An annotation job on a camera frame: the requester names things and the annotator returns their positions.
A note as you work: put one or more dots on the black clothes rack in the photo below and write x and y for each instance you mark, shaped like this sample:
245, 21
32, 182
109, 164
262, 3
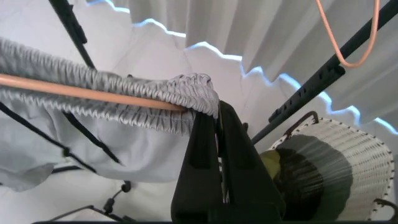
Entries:
311, 87

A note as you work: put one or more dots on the pale grey shorts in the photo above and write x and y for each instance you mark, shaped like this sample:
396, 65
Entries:
140, 146

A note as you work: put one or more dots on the green garment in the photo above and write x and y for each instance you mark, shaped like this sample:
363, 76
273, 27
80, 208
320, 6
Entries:
270, 161

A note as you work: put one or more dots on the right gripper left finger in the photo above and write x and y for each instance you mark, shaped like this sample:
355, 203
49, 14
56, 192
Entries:
199, 180

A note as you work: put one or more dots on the white curtain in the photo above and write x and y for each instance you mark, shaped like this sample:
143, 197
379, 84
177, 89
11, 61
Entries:
248, 25

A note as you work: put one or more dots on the white laundry basket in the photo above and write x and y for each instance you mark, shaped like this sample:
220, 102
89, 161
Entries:
357, 149

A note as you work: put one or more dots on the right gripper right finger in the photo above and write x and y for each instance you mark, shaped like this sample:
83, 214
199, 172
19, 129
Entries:
245, 180

